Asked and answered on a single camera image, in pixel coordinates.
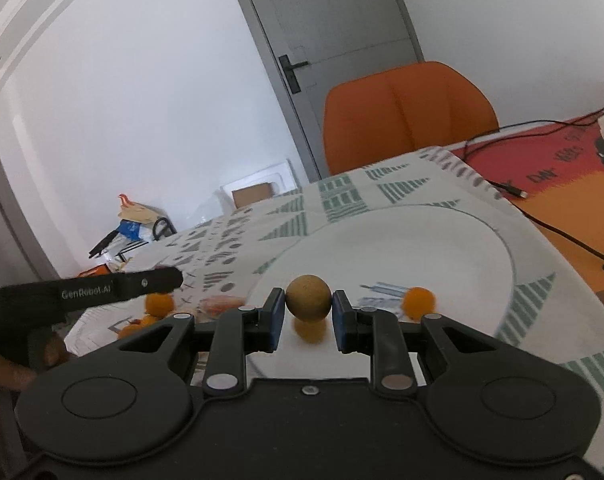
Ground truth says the brown longan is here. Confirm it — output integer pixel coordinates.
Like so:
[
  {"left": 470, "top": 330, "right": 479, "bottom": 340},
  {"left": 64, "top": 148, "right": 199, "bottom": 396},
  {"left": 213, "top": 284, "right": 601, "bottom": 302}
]
[{"left": 286, "top": 274, "right": 333, "bottom": 322}]

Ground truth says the black folding stand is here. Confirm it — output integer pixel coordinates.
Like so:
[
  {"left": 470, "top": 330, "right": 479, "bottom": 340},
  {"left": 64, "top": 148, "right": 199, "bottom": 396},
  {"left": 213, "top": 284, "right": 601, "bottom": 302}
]
[{"left": 88, "top": 230, "right": 122, "bottom": 260}]

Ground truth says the black door handle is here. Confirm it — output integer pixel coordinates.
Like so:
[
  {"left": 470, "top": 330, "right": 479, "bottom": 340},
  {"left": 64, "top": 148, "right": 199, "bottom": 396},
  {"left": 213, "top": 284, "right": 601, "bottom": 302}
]
[{"left": 279, "top": 55, "right": 310, "bottom": 93}]

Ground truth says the grey door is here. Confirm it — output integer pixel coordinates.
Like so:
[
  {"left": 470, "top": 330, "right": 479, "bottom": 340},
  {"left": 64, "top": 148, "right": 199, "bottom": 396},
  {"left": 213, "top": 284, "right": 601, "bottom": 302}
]
[{"left": 222, "top": 0, "right": 425, "bottom": 183}]

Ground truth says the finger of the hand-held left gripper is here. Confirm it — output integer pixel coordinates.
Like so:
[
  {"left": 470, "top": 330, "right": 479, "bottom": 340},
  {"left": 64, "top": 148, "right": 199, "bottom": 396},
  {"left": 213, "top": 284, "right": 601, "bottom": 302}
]
[{"left": 114, "top": 266, "right": 185, "bottom": 295}]

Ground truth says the orange printed mat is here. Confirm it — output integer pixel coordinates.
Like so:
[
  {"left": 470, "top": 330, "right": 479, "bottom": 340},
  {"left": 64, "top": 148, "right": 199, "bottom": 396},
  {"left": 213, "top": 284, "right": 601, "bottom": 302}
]
[{"left": 452, "top": 114, "right": 604, "bottom": 331}]

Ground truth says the person's left hand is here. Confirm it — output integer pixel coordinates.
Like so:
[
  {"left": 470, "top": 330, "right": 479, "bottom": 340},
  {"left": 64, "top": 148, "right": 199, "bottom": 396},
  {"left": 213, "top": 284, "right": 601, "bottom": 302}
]
[{"left": 0, "top": 332, "right": 70, "bottom": 393}]

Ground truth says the white round plate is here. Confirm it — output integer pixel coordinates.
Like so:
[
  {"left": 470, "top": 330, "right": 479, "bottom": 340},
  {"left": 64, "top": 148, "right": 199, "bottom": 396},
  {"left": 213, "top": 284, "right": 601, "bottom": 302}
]
[{"left": 249, "top": 203, "right": 512, "bottom": 378}]

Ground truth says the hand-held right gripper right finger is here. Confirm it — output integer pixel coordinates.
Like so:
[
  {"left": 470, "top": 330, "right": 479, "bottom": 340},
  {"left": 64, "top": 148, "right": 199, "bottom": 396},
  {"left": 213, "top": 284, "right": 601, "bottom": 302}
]
[{"left": 332, "top": 289, "right": 500, "bottom": 396}]

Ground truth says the paper bag with orange handle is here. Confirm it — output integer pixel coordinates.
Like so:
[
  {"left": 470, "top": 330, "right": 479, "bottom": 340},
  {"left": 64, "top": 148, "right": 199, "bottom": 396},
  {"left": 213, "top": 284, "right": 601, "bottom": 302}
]
[{"left": 116, "top": 192, "right": 159, "bottom": 223}]

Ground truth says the grey door frame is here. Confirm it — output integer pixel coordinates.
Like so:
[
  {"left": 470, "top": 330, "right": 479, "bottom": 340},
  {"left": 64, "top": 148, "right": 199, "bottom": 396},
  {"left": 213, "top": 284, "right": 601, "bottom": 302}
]
[{"left": 0, "top": 125, "right": 60, "bottom": 288}]

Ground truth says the brown cardboard sheet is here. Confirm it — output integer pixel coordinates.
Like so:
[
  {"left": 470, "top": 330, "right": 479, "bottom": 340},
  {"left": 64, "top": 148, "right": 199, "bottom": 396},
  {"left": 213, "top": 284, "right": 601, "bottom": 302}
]
[{"left": 232, "top": 180, "right": 275, "bottom": 208}]

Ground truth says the patterned white tablecloth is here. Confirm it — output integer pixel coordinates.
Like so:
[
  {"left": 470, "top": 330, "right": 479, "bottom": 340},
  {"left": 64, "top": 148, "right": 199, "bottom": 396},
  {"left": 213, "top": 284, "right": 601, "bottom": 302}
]
[{"left": 64, "top": 146, "right": 604, "bottom": 411}]

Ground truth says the orange chair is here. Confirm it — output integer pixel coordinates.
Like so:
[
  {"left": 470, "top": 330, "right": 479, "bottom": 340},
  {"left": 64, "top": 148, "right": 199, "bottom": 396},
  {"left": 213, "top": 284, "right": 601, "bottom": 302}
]
[{"left": 323, "top": 61, "right": 500, "bottom": 176}]

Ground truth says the black cable with plug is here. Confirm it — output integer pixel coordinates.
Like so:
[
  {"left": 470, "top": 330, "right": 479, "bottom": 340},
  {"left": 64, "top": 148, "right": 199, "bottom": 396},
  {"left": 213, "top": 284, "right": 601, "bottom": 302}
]
[{"left": 464, "top": 99, "right": 604, "bottom": 198}]

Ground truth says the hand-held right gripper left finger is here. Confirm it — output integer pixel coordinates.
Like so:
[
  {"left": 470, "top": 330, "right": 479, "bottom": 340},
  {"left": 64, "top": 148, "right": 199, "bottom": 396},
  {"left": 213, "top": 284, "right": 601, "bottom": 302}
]
[{"left": 116, "top": 287, "right": 287, "bottom": 396}]

